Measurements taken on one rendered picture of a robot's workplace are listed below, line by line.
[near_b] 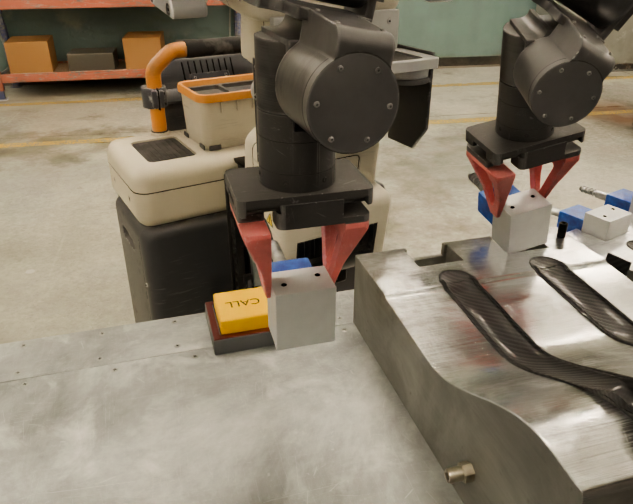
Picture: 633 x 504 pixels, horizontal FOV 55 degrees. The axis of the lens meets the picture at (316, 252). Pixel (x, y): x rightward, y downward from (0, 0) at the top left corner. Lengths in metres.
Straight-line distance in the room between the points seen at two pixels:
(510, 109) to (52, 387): 0.53
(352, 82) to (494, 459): 0.28
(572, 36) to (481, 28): 6.02
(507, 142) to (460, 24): 5.85
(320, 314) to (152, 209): 0.76
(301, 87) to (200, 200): 0.91
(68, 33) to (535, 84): 5.65
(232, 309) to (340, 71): 0.39
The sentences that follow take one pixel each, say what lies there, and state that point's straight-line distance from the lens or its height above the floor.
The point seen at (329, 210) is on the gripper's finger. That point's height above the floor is 1.03.
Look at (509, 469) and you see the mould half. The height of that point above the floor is 0.89.
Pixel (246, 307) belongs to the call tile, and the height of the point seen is 0.84.
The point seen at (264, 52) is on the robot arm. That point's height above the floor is 1.14.
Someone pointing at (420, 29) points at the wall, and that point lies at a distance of 6.33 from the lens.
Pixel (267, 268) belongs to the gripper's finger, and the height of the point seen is 0.98.
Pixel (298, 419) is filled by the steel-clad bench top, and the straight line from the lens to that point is 0.59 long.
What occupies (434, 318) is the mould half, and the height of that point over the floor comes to 0.89.
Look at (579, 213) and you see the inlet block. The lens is 0.90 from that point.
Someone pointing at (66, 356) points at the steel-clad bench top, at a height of 0.80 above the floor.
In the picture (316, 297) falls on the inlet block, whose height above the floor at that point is 0.95.
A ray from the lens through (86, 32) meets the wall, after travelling 6.02.
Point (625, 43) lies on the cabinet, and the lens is 6.80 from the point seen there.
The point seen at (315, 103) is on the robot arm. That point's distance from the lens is 0.34.
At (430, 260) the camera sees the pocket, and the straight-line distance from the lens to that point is 0.71.
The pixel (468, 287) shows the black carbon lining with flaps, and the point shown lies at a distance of 0.64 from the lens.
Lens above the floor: 1.21
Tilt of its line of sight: 28 degrees down
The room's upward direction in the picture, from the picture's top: straight up
